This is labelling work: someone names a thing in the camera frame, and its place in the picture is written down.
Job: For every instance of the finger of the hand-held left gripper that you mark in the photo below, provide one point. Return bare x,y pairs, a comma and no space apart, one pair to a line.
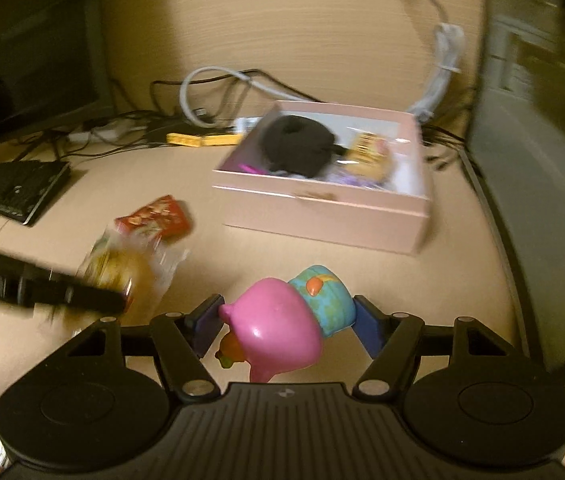
77,292

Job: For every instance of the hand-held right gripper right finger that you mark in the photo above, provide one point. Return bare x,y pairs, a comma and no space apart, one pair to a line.
370,330

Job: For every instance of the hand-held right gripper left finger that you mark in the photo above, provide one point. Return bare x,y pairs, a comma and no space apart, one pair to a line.
207,327

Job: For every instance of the packaged bun yellow label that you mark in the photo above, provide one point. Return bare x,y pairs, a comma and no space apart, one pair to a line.
132,265
370,152

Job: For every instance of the pink and blue toy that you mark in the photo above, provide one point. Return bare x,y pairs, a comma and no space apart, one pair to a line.
277,320

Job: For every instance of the red snack packet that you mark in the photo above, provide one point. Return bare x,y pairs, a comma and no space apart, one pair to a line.
157,215

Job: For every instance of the pink cardboard box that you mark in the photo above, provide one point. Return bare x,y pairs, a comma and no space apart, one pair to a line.
322,220

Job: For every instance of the purple snack packet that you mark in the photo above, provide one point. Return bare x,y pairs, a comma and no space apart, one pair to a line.
342,177

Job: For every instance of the pink plastic strainer scoop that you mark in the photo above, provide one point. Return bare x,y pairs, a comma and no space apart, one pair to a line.
250,167

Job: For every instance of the dark grey plush toy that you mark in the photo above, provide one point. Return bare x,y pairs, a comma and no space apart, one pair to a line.
297,145

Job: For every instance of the white charger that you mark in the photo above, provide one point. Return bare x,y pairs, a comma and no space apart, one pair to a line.
245,124

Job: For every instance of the black keyboard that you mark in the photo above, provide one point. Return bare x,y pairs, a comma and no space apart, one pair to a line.
17,190

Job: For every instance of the white power strip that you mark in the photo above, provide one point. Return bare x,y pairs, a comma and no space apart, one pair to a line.
107,132

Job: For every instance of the black power adapter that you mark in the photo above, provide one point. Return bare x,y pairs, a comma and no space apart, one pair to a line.
167,130

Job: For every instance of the yellow toy block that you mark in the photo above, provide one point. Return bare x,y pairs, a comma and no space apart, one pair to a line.
182,139

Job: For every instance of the black computer monitor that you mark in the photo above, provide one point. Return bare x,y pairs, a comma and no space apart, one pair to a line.
27,60

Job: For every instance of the computer tower case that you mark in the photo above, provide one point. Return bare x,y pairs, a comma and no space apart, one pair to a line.
537,160

